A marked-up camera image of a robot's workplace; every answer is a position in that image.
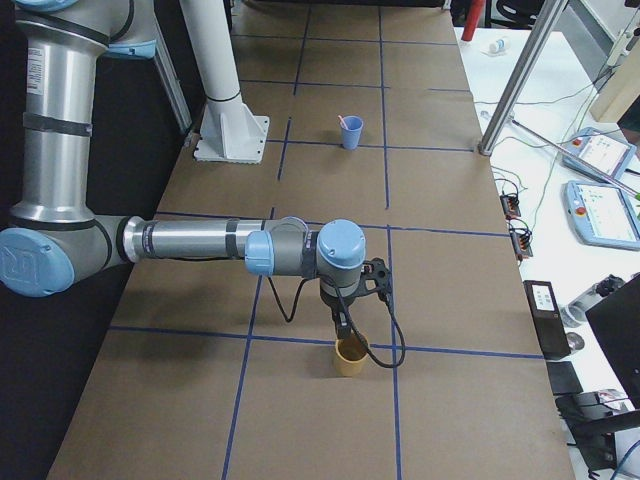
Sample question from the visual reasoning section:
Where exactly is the blue plastic cup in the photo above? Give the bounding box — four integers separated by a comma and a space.
340, 115, 364, 150

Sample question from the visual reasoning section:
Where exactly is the pink chopstick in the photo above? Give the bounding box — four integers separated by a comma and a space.
337, 115, 349, 130

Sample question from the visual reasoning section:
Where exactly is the grey aluminium frame post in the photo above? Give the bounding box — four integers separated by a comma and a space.
478, 0, 568, 156

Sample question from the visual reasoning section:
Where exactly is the white tube on paper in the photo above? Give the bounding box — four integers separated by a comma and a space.
484, 37, 511, 56

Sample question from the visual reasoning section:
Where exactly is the dark red cylinder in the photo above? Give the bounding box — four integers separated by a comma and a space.
461, 0, 486, 42

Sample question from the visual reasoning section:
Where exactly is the right black cable connector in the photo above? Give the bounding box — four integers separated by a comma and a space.
509, 226, 533, 261

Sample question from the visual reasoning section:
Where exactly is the left black cable connector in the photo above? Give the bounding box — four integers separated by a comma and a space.
499, 192, 521, 220

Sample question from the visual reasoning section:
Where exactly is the white camera pole base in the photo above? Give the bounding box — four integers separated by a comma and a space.
180, 0, 270, 164

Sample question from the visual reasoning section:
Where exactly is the black cable connector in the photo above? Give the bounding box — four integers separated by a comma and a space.
509, 226, 533, 261
499, 192, 521, 220

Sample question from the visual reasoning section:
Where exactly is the near teach pendant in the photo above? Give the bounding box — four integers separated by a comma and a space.
563, 181, 639, 251

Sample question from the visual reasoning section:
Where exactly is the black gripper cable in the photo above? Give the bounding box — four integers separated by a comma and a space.
267, 274, 406, 370

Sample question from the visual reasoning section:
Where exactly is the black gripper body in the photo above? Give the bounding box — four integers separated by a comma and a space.
319, 257, 391, 320

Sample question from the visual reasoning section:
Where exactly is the far teach pendant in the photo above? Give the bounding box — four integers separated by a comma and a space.
562, 127, 637, 182

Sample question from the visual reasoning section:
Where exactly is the tan cup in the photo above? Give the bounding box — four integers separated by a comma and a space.
333, 336, 368, 378

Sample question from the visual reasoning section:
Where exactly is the teach pendant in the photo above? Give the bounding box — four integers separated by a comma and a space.
563, 181, 639, 251
562, 127, 637, 182

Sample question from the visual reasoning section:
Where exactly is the black box with label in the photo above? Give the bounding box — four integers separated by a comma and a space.
523, 280, 571, 360

